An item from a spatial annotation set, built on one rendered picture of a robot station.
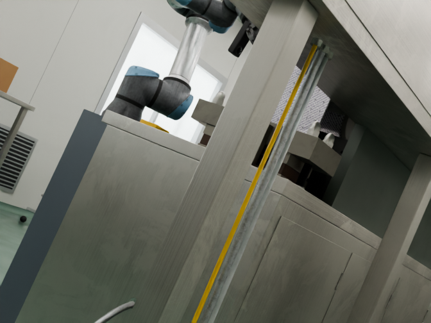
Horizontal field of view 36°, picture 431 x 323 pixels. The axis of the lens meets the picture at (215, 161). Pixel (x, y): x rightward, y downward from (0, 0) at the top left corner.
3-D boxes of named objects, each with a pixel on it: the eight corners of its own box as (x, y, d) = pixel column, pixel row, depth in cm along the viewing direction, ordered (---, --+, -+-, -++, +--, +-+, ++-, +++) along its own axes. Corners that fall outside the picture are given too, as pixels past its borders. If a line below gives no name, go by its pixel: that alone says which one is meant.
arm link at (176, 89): (141, 111, 253) (186, -4, 273) (176, 127, 258) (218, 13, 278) (152, 101, 243) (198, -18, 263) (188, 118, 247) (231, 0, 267)
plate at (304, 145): (219, 135, 202) (227, 117, 202) (333, 177, 179) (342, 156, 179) (190, 116, 189) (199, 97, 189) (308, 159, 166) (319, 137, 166)
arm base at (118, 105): (92, 112, 246) (104, 88, 246) (118, 126, 258) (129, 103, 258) (119, 123, 237) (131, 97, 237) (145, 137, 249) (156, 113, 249)
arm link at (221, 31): (200, 11, 235) (215, -12, 228) (227, 26, 238) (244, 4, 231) (197, 24, 230) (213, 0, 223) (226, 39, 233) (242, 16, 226)
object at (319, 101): (242, 131, 203) (267, 76, 205) (306, 154, 190) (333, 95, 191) (240, 131, 203) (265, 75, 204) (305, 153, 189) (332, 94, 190)
